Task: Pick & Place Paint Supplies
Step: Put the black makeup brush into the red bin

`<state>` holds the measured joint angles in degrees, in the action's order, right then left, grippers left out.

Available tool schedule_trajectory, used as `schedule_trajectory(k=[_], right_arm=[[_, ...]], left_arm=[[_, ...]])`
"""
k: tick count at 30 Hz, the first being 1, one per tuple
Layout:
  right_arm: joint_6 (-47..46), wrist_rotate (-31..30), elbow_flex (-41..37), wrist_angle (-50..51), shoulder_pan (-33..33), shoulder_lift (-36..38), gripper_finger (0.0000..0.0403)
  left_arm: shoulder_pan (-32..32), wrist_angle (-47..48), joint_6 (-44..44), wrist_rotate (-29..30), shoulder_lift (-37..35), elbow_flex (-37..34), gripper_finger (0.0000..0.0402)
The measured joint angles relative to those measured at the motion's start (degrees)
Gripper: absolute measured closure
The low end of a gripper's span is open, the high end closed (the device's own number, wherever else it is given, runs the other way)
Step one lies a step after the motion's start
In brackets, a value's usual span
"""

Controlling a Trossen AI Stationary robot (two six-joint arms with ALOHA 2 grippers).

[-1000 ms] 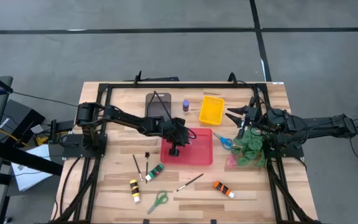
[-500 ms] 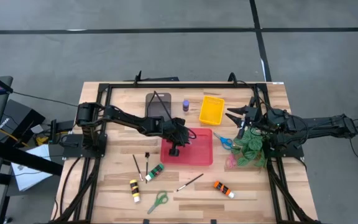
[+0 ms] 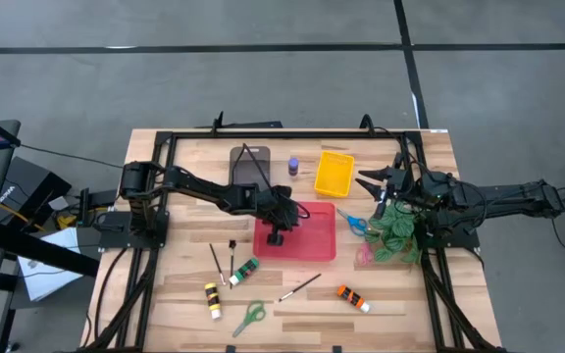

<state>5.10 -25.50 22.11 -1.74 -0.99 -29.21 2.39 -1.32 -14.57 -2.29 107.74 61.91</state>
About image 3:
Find striped-leaf plant in white pot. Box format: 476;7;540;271
364;200;424;265

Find black bracket bar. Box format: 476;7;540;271
196;111;283;133

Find black-handled flat-head brush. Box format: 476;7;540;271
228;238;237;290

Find thin black monitor cable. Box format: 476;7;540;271
20;143;125;170

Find black arched cable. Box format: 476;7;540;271
359;113;386;134

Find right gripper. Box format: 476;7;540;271
354;151;414;221

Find blue-handled scissors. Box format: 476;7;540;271
336;208;370;237

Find black aluminium table frame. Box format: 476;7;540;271
83;127;507;353

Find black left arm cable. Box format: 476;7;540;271
232;142;313;220

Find pink translucent plastic tray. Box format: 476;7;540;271
252;200;337;263

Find green paint bottle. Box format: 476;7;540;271
229;258;260;287

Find black power cable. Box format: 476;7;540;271
93;247;131;344

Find black support beam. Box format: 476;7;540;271
0;223;101;278

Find yellow cable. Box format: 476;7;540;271
0;201;78;231

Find yellow paint bottle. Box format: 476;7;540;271
204;281;223;320

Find orange paint bottle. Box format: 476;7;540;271
336;285;371;314

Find black-handled brush silver ferrule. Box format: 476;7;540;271
278;273;323;303

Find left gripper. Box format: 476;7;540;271
255;184;304;246

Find green-handled scissors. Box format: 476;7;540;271
231;300;267;338

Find yellow mesh plastic basket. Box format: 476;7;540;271
313;150;356;199

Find black computer case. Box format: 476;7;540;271
0;156;74;232

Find white paper sheet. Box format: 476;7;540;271
17;227;85;302

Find grey translucent plastic bin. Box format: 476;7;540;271
228;145;272;195

